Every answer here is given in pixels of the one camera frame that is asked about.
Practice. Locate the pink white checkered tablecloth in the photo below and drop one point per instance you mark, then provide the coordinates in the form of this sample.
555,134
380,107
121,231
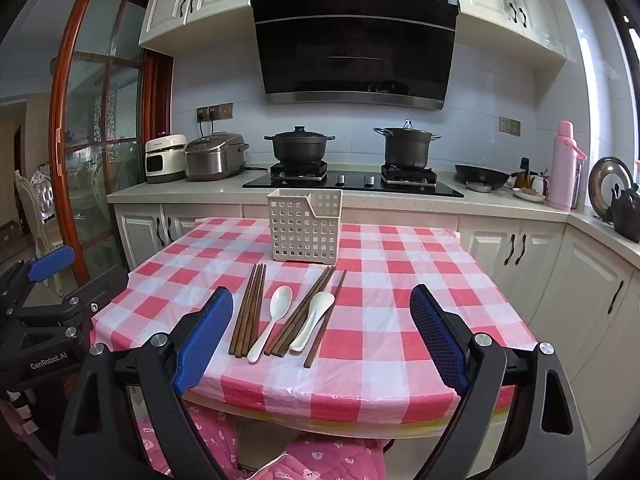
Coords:
380,310

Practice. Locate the small white jar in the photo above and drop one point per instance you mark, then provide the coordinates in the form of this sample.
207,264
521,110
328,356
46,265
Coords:
540,184

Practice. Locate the white small countertop appliance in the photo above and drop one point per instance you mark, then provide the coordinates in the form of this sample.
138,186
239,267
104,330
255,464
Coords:
162,160

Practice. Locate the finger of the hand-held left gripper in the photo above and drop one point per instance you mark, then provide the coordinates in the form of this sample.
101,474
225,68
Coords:
60,307
50,262

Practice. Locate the dark tall stock pot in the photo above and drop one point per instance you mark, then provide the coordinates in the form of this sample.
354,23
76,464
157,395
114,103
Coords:
407,147

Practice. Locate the black lidded casserole pot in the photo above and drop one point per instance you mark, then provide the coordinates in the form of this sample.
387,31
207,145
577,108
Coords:
300,147

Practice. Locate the black kettle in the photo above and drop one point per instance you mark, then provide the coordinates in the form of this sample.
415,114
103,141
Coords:
627,215

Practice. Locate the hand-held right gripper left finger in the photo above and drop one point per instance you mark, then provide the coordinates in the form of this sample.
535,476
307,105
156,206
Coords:
202,345

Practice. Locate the brown bottle with black cap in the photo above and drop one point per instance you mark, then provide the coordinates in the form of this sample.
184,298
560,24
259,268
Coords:
524,175

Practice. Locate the wall socket panel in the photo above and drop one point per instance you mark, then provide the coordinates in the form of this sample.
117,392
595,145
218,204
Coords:
215,111

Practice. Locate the black glass gas cooktop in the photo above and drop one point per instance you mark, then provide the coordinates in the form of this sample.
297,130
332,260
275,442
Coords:
355,182

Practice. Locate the white perforated plastic basket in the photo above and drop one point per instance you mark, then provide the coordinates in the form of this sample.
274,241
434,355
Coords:
305,230

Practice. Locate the small steel dish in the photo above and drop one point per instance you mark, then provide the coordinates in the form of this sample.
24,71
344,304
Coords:
477,187

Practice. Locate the white ceramic spoon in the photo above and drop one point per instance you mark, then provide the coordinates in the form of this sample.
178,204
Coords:
282,297
320,305

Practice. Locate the pink thermos bottle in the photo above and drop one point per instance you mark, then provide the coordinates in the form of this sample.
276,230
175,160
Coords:
562,170

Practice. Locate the window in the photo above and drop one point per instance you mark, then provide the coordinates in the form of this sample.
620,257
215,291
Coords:
615,85

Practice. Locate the white plate with food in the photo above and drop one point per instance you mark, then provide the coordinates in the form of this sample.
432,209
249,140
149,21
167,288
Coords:
529,195

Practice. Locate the black wok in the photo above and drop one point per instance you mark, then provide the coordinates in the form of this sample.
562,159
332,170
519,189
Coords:
480,175

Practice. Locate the wall switch panel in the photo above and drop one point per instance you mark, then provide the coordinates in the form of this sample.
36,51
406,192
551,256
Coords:
509,125

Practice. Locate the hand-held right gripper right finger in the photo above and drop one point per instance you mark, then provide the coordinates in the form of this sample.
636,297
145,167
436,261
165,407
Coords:
440,345

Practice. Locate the black range hood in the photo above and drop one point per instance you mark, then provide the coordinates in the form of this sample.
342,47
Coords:
355,45

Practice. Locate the person's pink quilted clothing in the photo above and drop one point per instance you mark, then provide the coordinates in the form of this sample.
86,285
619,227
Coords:
215,435

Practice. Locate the white base cabinets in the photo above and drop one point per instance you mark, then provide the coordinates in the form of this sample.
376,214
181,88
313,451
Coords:
500,245

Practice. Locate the wooden framed glass door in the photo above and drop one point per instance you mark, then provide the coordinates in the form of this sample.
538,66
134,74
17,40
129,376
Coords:
87,110

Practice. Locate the silver rice cooker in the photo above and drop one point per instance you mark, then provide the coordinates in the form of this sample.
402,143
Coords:
215,157

